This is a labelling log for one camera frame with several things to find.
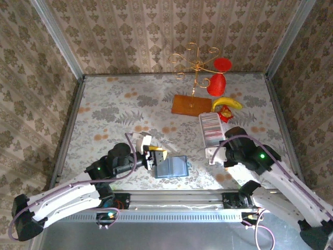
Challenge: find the teal card holder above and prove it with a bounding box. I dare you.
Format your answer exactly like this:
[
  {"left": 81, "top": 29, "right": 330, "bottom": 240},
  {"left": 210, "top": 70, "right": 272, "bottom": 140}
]
[{"left": 153, "top": 155, "right": 190, "bottom": 179}]

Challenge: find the clear box of cards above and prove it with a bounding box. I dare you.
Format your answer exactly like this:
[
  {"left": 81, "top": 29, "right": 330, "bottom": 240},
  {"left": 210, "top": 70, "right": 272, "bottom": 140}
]
[{"left": 199, "top": 112, "right": 227, "bottom": 149}]

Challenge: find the red snack packet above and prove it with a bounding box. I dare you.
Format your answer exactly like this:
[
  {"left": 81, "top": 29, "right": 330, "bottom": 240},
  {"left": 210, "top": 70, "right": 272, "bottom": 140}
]
[{"left": 217, "top": 105, "right": 234, "bottom": 123}]

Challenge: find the yellow banana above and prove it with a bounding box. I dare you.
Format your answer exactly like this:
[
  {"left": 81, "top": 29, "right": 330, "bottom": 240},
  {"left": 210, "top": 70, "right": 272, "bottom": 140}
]
[{"left": 211, "top": 96, "right": 243, "bottom": 113}]

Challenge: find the floral tablecloth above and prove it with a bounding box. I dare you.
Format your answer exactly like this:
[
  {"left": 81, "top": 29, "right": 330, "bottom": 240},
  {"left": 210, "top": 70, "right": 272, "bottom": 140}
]
[{"left": 59, "top": 74, "right": 300, "bottom": 191}]

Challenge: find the small electronics board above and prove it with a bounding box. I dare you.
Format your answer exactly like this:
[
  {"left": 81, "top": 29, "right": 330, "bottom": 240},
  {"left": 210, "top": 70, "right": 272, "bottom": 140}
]
[
  {"left": 95, "top": 211, "right": 118, "bottom": 226},
  {"left": 241, "top": 211, "right": 263, "bottom": 225}
]

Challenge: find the red hourglass-shaped goblet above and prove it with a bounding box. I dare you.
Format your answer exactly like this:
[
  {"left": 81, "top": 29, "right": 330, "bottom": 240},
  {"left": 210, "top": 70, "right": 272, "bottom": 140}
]
[{"left": 207, "top": 57, "right": 233, "bottom": 97}]

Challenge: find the aluminium table edge rail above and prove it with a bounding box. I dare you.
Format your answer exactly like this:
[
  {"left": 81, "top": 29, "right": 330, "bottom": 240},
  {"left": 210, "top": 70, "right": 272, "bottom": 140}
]
[
  {"left": 50, "top": 76, "right": 86, "bottom": 189},
  {"left": 264, "top": 75, "right": 308, "bottom": 183}
]

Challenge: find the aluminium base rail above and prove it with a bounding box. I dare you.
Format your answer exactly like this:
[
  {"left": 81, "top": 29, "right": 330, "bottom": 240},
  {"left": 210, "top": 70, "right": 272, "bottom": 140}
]
[{"left": 114, "top": 189, "right": 247, "bottom": 210}]

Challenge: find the gold wire stand, wooden base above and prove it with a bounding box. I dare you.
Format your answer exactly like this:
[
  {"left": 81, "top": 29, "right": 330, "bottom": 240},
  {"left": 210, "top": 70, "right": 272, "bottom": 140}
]
[{"left": 168, "top": 42, "right": 219, "bottom": 117}]

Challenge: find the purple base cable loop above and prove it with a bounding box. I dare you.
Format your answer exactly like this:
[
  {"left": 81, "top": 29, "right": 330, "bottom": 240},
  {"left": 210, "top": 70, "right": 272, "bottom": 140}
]
[
  {"left": 243, "top": 208, "right": 276, "bottom": 250},
  {"left": 96, "top": 207, "right": 121, "bottom": 230}
]

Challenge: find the perforated metal cable duct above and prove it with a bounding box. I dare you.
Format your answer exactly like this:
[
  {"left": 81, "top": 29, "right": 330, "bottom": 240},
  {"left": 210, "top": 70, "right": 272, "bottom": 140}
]
[{"left": 63, "top": 208, "right": 252, "bottom": 223}]

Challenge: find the aluminium frame post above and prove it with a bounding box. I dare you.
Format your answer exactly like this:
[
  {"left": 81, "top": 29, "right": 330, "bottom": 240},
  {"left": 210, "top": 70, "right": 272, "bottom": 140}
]
[
  {"left": 30, "top": 0, "right": 86, "bottom": 82},
  {"left": 264, "top": 0, "right": 317, "bottom": 79}
]

